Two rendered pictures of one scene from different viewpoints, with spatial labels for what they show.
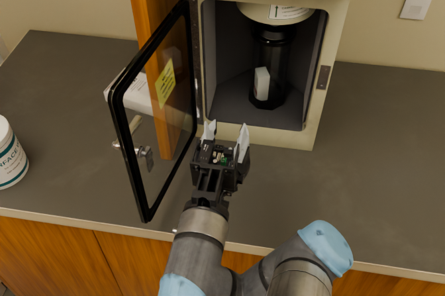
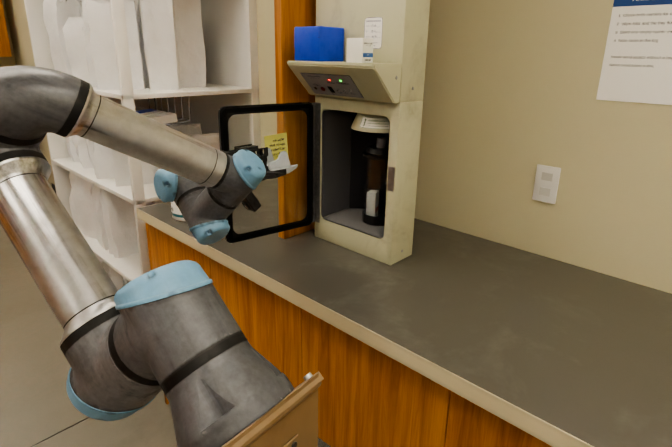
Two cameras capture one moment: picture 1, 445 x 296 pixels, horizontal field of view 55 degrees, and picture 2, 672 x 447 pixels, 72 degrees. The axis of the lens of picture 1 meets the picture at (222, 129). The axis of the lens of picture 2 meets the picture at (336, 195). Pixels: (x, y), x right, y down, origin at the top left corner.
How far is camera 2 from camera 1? 93 cm
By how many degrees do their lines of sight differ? 41
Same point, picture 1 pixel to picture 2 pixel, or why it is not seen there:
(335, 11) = (392, 118)
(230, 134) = (335, 236)
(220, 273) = not seen: hidden behind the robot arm
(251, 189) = (319, 265)
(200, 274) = not seen: hidden behind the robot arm
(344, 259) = (243, 160)
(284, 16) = (369, 126)
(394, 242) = (394, 323)
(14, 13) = not seen: hidden behind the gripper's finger
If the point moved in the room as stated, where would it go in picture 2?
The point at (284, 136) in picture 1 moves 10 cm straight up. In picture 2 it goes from (370, 243) to (371, 212)
